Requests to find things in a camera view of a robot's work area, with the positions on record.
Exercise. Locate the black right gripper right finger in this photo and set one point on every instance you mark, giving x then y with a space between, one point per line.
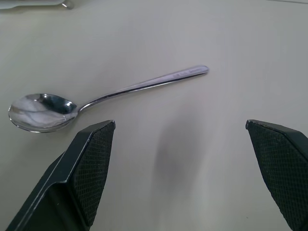
284 168

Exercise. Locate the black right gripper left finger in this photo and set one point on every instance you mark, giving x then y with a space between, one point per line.
79 173

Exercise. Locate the white object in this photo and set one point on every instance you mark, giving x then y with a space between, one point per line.
29 3

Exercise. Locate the stainless steel spoon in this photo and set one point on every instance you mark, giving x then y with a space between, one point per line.
41 113

